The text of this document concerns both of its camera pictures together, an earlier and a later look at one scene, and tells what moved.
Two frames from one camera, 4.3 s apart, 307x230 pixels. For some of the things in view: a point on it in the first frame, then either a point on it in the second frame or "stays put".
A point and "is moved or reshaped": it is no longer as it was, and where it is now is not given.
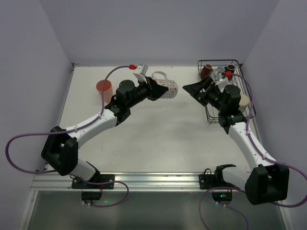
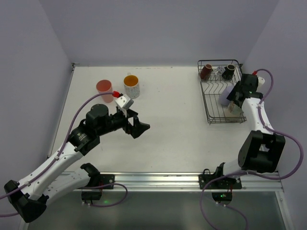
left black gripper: (150, 88) → (129, 121)
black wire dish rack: (230, 72) stays put
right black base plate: (207, 181) stays put
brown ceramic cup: (206, 71) stays put
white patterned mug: (171, 86) is moved or reshaped
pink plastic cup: (108, 92) stays put
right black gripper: (204, 91) → (236, 96)
